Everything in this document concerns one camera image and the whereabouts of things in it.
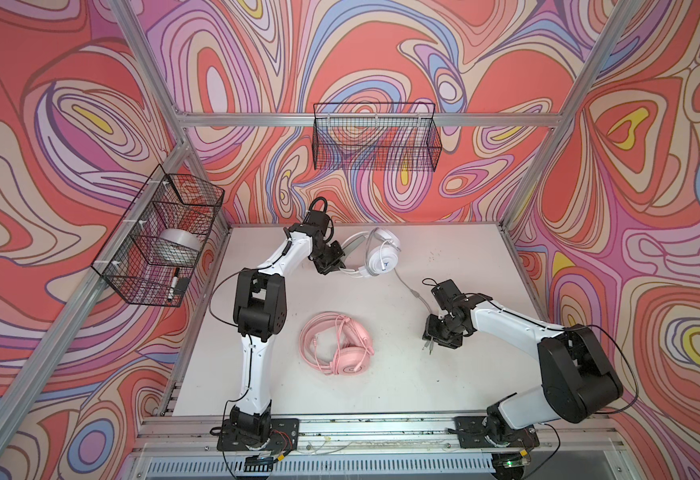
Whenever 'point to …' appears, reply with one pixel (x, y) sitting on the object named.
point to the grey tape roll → (181, 238)
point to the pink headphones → (355, 352)
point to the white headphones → (371, 253)
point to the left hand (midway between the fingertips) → (350, 261)
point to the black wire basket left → (152, 256)
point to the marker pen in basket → (172, 289)
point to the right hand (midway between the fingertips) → (432, 344)
